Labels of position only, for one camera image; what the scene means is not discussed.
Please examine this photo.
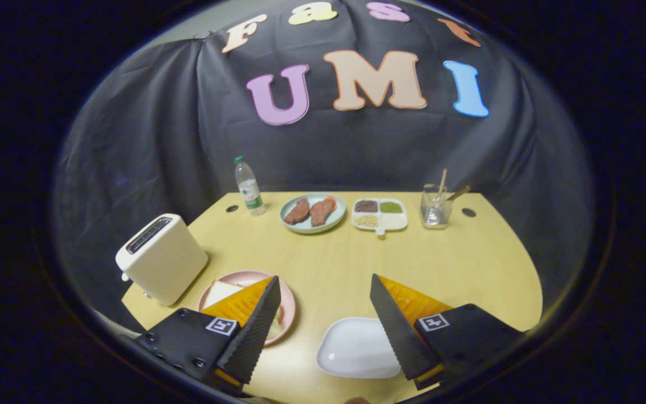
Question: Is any plain toast bread slice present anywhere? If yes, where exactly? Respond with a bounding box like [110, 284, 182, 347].
[202, 280, 245, 309]

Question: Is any black backdrop cloth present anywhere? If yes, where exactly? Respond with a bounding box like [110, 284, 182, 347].
[51, 0, 596, 332]

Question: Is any pink plate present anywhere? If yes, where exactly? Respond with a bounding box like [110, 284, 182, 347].
[198, 270, 297, 346]

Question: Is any clear plastic water bottle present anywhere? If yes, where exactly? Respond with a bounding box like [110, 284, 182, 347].
[234, 156, 266, 217]

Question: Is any white divided seasoning dish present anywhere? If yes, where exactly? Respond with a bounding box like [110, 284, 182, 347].
[352, 198, 408, 237]

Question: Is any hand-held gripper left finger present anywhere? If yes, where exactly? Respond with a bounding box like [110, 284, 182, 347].
[132, 275, 282, 393]

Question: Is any white plate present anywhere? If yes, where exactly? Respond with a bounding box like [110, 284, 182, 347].
[316, 317, 402, 379]

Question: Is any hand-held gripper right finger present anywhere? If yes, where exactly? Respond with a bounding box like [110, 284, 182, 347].
[370, 273, 525, 392]

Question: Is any pale green oval plate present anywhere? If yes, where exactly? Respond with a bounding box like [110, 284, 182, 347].
[279, 193, 347, 235]

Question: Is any white toaster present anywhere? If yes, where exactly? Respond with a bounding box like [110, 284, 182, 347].
[115, 213, 209, 307]

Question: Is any clear glass cup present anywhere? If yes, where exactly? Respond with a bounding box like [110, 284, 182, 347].
[421, 183, 454, 229]

